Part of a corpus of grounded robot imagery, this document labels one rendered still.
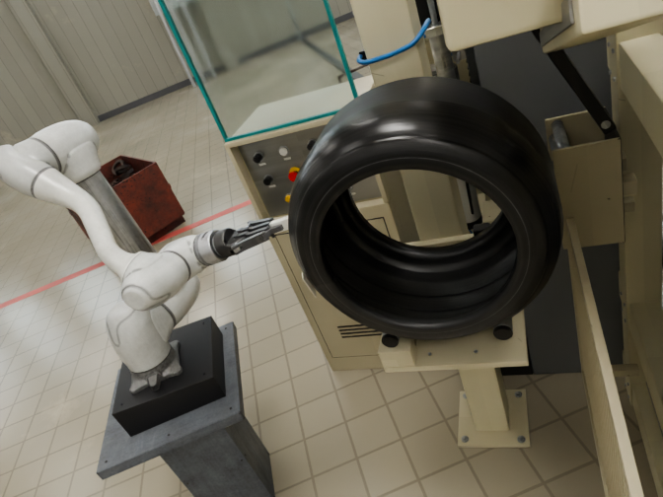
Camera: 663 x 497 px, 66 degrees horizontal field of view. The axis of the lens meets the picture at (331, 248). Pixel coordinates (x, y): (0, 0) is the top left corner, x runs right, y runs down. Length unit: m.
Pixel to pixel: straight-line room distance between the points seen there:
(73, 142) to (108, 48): 10.14
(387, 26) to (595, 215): 0.70
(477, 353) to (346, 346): 1.18
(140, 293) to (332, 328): 1.30
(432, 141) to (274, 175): 1.17
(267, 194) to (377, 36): 0.97
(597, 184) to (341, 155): 0.68
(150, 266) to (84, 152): 0.57
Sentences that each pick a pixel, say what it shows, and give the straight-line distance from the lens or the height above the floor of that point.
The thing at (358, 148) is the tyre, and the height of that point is 1.45.
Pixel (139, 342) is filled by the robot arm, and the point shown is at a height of 0.93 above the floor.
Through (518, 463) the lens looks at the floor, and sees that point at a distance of 2.16.
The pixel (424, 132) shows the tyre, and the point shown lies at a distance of 0.98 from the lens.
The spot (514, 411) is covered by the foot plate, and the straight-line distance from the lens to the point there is 2.28.
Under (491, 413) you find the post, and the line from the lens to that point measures 2.15.
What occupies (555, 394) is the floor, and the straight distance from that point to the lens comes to 2.33.
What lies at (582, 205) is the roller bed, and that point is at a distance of 1.45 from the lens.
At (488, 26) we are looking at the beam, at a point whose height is 1.66.
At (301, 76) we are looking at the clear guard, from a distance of 1.84.
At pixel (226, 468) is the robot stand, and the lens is 2.15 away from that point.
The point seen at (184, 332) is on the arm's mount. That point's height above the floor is 0.76.
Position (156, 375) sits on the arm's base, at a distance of 1.86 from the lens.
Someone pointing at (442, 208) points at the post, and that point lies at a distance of 1.52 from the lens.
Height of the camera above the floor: 1.82
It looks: 31 degrees down
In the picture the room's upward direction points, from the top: 22 degrees counter-clockwise
